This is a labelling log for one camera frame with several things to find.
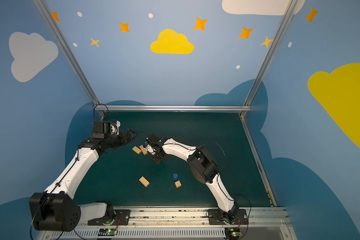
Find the diagonal aluminium post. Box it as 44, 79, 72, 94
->
240, 0, 299, 120
33, 0, 101, 112

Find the short wood block far left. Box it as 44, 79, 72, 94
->
132, 146, 142, 155

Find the right controller board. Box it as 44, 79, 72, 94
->
225, 228, 242, 240

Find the controller board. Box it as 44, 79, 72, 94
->
225, 228, 242, 240
98, 228, 118, 237

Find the left diagonal aluminium post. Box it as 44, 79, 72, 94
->
33, 0, 101, 112

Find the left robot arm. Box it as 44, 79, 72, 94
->
29, 130, 135, 232

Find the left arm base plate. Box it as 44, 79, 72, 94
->
88, 209, 131, 226

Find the rear horizontal aluminium bar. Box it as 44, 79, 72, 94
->
94, 105, 251, 112

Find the wide wood block front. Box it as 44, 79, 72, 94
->
139, 176, 150, 187

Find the right diagonal aluminium post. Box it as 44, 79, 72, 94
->
240, 0, 299, 120

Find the left controller board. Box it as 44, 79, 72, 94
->
98, 228, 118, 237

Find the long wood block left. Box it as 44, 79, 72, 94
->
140, 145, 148, 155

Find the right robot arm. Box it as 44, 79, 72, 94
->
145, 134, 239, 224

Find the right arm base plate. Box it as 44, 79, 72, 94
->
207, 209, 249, 225

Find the aluminium rail front frame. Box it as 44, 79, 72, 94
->
36, 207, 297, 240

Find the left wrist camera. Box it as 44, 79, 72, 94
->
91, 120, 121, 139

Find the small wood cube front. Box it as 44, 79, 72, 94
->
175, 181, 182, 188

